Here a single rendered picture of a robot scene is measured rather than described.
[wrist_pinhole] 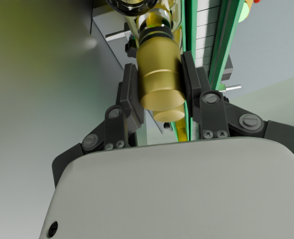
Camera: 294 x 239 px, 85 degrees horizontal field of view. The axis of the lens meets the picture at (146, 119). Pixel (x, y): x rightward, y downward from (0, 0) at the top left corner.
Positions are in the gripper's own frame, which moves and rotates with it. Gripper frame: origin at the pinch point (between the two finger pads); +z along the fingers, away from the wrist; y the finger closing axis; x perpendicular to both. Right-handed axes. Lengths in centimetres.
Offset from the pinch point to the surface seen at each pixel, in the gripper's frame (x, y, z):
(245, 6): -12.0, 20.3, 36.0
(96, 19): -4.2, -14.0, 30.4
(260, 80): -62, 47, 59
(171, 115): -5.2, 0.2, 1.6
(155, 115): -4.9, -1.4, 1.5
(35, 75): 1.0, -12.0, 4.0
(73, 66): -2.3, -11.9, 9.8
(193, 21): -5.9, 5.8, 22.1
